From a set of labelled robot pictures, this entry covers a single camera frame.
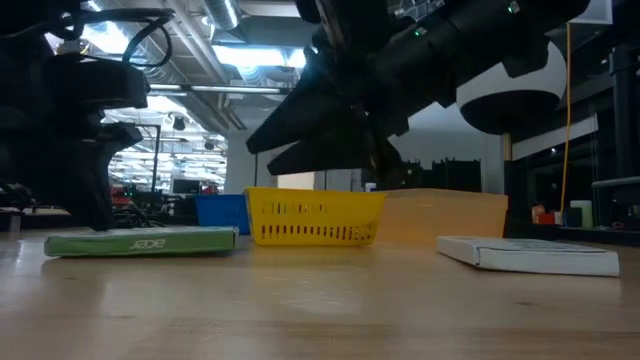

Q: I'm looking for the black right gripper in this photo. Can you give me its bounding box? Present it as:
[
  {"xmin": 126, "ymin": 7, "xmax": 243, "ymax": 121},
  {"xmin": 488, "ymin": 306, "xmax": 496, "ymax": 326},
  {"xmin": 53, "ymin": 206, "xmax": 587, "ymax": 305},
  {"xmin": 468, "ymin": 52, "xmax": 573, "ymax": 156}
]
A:
[{"xmin": 246, "ymin": 44, "xmax": 426, "ymax": 191}]

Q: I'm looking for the silver ceiling duct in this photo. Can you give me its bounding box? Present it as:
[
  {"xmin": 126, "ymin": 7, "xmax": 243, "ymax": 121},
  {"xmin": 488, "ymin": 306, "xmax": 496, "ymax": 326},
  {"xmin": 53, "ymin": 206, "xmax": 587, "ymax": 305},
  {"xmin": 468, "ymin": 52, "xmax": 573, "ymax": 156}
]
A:
[{"xmin": 202, "ymin": 0, "xmax": 242, "ymax": 31}]

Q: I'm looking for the grey horizontal pipe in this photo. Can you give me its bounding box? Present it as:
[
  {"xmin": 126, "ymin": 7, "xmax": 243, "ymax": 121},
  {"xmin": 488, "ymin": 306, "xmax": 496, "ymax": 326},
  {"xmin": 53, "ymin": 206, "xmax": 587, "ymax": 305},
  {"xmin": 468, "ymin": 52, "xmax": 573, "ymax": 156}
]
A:
[{"xmin": 591, "ymin": 175, "xmax": 640, "ymax": 190}]

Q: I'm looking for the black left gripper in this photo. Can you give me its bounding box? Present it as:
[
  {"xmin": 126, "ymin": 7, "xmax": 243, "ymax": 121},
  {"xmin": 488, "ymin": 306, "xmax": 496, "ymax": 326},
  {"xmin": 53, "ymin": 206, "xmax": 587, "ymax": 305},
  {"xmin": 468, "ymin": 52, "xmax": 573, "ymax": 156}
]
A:
[{"xmin": 0, "ymin": 107, "xmax": 145, "ymax": 232}]

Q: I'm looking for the long ceiling light tube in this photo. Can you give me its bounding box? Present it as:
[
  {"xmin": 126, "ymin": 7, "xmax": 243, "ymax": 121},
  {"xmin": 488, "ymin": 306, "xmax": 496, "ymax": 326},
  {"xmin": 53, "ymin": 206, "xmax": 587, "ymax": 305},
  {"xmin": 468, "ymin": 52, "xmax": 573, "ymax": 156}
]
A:
[{"xmin": 149, "ymin": 83, "xmax": 284, "ymax": 96}]

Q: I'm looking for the orange translucent plastic bin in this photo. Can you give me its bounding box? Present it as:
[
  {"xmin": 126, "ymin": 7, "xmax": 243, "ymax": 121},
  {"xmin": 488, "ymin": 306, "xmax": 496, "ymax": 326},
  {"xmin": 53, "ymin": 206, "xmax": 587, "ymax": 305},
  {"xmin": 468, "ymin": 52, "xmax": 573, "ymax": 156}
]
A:
[{"xmin": 374, "ymin": 188, "xmax": 510, "ymax": 246}]

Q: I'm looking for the blue plastic basket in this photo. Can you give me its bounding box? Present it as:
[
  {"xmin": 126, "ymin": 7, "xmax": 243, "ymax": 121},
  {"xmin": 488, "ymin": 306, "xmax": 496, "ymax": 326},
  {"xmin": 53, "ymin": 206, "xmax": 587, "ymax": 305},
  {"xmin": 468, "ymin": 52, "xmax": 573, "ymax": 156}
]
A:
[{"xmin": 193, "ymin": 194, "xmax": 251, "ymax": 236}]

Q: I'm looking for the white box with green side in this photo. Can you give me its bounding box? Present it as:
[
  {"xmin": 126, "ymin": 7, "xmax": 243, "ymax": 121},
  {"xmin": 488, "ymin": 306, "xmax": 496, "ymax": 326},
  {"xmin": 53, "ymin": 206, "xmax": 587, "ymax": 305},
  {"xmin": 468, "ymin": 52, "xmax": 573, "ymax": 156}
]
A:
[{"xmin": 43, "ymin": 225, "xmax": 240, "ymax": 259}]

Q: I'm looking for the dark background equipment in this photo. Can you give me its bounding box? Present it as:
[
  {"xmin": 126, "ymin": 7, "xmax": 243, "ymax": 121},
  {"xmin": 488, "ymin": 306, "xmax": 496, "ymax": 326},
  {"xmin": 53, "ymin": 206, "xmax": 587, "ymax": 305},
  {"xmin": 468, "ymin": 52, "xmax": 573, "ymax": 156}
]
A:
[{"xmin": 399, "ymin": 157, "xmax": 482, "ymax": 192}]

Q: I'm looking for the white globe lamp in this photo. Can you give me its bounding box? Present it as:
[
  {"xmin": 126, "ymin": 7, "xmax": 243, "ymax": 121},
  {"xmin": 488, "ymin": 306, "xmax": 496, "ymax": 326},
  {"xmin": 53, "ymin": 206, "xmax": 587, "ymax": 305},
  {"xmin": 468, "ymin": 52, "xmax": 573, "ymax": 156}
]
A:
[{"xmin": 455, "ymin": 42, "xmax": 569, "ymax": 136}]

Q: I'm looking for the black stand pole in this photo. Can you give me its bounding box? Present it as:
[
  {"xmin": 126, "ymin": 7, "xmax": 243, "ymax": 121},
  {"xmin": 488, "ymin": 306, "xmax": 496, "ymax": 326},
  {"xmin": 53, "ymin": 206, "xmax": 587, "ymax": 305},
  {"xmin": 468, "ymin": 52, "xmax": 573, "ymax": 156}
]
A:
[{"xmin": 608, "ymin": 44, "xmax": 640, "ymax": 201}]

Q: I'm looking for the white box with printed label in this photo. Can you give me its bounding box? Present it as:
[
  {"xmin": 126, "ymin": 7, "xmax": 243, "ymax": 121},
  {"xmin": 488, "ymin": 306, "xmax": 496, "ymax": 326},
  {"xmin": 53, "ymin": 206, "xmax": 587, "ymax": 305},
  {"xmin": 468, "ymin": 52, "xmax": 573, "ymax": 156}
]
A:
[{"xmin": 435, "ymin": 235, "xmax": 621, "ymax": 278}]

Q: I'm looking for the black background monitor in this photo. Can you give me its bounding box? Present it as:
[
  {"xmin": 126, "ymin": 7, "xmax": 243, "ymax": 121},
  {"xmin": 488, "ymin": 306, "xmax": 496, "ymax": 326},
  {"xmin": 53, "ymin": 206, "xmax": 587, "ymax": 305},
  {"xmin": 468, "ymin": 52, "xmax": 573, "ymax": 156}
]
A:
[{"xmin": 171, "ymin": 178, "xmax": 202, "ymax": 196}]

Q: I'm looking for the yellow plastic basket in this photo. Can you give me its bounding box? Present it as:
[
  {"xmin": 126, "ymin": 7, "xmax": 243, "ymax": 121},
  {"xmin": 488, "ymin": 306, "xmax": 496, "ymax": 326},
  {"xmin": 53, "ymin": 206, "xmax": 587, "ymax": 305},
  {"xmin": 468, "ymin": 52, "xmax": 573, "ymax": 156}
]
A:
[{"xmin": 243, "ymin": 187, "xmax": 388, "ymax": 247}]

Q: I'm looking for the pale green container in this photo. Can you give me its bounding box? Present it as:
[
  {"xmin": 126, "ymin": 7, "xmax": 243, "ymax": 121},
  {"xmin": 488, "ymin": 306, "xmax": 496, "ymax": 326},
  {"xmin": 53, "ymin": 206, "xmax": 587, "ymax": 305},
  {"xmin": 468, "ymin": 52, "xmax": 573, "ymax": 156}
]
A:
[{"xmin": 569, "ymin": 199, "xmax": 594, "ymax": 229}]

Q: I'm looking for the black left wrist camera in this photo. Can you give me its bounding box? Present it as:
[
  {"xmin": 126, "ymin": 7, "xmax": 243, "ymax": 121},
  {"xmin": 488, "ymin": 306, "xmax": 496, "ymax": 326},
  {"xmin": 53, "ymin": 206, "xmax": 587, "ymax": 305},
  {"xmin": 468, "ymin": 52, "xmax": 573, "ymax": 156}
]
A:
[{"xmin": 49, "ymin": 54, "xmax": 151, "ymax": 112}]

